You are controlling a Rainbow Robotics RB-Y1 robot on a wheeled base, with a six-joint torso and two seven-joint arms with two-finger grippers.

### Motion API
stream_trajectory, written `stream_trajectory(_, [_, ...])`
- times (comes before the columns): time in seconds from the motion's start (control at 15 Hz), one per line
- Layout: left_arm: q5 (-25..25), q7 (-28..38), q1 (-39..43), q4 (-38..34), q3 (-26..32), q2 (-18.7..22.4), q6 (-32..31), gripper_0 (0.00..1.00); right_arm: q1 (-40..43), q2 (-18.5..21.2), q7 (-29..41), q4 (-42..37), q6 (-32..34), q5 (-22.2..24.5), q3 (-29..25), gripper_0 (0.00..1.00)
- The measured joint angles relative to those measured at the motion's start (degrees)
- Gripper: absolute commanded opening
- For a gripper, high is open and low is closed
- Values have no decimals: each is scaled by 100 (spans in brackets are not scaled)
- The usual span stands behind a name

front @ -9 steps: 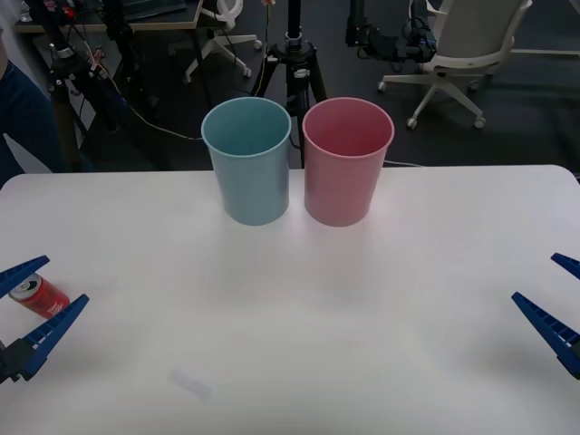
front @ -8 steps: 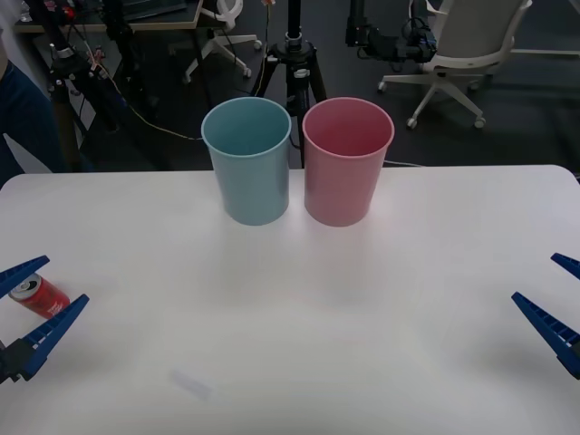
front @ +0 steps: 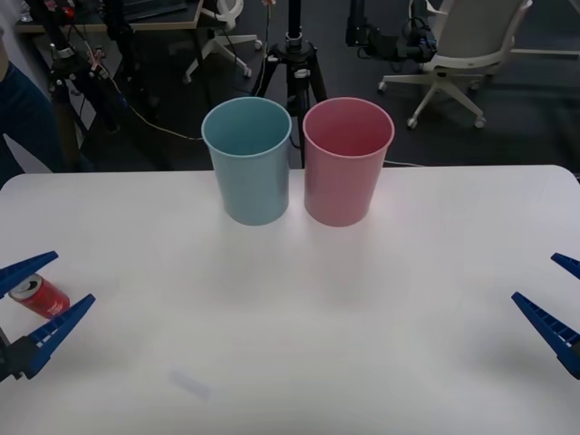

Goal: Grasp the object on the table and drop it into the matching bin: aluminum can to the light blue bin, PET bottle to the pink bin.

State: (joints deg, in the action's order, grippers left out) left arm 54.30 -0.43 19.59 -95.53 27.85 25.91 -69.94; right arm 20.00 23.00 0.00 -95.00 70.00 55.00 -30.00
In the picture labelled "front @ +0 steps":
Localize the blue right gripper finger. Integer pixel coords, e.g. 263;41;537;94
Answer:
549;252;580;279
510;291;580;381

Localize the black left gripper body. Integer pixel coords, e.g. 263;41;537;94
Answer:
0;326;15;382

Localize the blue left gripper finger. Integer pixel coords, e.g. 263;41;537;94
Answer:
0;250;61;295
9;294;98;382

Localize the red drink can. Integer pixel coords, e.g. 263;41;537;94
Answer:
7;273;73;320

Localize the person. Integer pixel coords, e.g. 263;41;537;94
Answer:
0;0;65;174

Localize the pale blue plastic bin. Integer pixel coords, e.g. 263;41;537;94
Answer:
200;95;293;227

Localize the pink plastic bin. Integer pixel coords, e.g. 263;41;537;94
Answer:
302;95;395;227

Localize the white office chair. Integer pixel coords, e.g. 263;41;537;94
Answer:
377;0;535;131
182;0;265;85

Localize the black tripod with silver collar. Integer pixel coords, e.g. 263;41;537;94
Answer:
44;0;162;172

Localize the wooden-edged dark desk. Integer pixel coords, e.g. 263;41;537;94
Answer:
13;0;204;33

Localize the thin yellow cable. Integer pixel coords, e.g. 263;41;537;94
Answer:
92;63;204;141

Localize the black camera tripod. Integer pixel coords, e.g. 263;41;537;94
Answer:
250;0;328;169

